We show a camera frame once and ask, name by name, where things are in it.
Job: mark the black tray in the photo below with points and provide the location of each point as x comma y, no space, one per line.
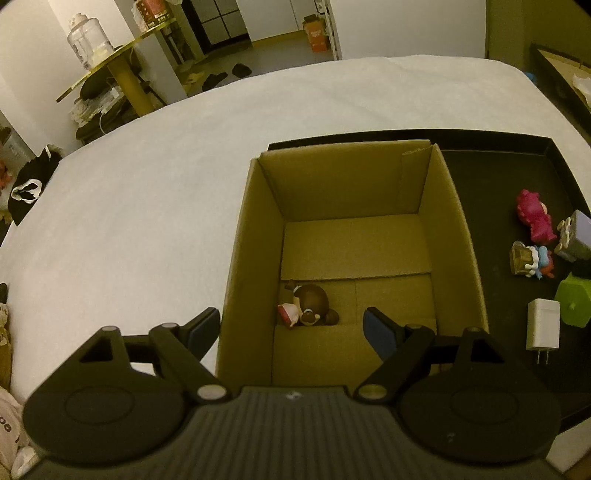
498,207

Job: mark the black slipper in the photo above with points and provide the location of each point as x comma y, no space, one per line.
214,81
241,70

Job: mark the round gold table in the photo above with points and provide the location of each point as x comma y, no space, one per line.
122,60

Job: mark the orange cardboard box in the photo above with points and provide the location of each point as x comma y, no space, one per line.
316,34

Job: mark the brown and blue figurine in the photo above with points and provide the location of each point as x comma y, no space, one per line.
528,259

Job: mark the yellow slipper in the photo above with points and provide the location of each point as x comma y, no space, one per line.
193,76

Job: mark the pale pink cloth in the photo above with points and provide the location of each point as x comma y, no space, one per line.
11,429

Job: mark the brown round-head figurine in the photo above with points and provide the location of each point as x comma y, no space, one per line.
311,300

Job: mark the red wrapped package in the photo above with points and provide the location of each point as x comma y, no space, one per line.
150,14

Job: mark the white charger plug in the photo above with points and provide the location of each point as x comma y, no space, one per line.
544,325

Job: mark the green plastic box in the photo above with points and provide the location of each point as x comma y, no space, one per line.
575,300

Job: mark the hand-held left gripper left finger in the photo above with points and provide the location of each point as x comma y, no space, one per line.
205,330

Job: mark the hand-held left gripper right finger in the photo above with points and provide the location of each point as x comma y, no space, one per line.
379,333

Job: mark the pink-haired figurine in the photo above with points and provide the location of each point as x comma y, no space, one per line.
535,214

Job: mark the clear glass jar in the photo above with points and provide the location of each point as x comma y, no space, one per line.
90,39

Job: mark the black cloth with white print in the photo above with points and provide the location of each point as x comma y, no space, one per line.
32,184

